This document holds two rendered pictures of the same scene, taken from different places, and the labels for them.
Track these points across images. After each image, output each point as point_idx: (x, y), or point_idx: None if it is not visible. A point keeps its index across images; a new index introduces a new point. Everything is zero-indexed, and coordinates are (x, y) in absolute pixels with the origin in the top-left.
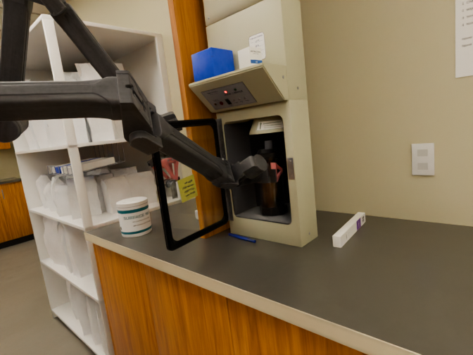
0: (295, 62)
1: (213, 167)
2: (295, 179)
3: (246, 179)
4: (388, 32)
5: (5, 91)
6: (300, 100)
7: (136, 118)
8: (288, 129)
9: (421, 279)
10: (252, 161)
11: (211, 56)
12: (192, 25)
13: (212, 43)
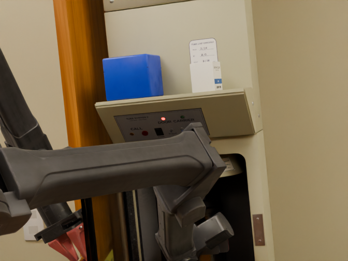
0: (255, 81)
1: (191, 237)
2: (265, 245)
3: (200, 251)
4: (328, 39)
5: (115, 160)
6: (260, 132)
7: (209, 183)
8: (254, 174)
9: None
10: (220, 223)
11: (146, 67)
12: (79, 5)
13: (117, 38)
